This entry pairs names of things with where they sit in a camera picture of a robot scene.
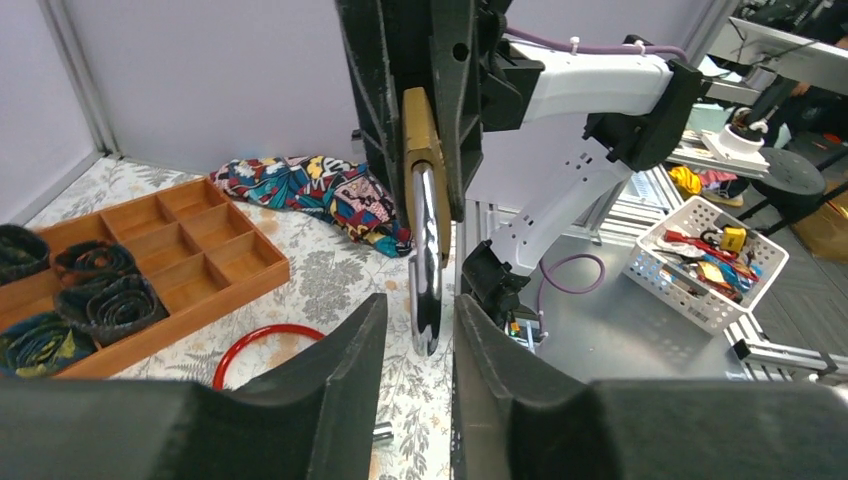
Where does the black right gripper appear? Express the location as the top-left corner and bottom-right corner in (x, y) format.
(335, 0), (544, 227)

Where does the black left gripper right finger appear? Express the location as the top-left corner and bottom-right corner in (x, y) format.
(454, 295), (847, 479)

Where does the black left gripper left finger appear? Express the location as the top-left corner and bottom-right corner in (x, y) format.
(1, 293), (388, 479)

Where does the red cable lock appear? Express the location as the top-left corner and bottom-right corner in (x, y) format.
(211, 323), (325, 390)

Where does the brass padlock with label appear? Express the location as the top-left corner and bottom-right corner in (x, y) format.
(402, 87), (451, 356)

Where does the green cable lock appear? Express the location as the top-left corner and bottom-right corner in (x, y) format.
(372, 422), (394, 445)

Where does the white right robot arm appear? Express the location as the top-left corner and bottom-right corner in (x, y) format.
(335, 1), (702, 336)

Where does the colourful patterned cloth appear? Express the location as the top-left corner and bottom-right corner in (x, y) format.
(209, 155), (413, 258)

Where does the wooden compartment tray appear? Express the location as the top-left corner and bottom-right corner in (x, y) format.
(1, 180), (290, 379)

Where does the rolled dark tie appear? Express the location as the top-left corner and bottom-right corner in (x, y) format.
(51, 240), (139, 287)
(54, 274), (168, 347)

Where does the white plastic basket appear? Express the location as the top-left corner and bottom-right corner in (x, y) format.
(623, 197), (789, 336)

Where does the rolled blue yellow tie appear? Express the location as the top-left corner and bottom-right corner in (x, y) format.
(1, 311), (97, 379)

